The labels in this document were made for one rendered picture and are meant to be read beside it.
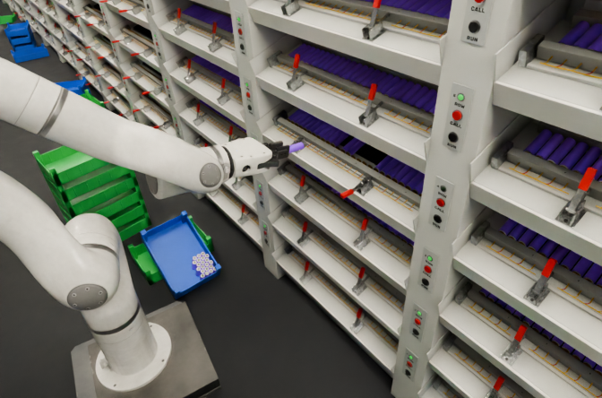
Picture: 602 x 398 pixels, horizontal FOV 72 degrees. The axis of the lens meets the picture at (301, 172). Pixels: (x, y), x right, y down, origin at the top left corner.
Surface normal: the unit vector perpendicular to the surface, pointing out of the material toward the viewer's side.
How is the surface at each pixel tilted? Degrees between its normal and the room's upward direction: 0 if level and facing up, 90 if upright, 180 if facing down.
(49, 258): 67
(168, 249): 26
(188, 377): 0
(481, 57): 90
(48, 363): 0
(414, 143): 18
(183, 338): 0
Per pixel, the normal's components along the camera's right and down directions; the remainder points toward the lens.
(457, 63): -0.78, 0.39
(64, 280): 0.16, 0.18
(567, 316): -0.28, -0.66
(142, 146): -0.04, -0.25
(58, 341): -0.04, -0.82
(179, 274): 0.24, -0.54
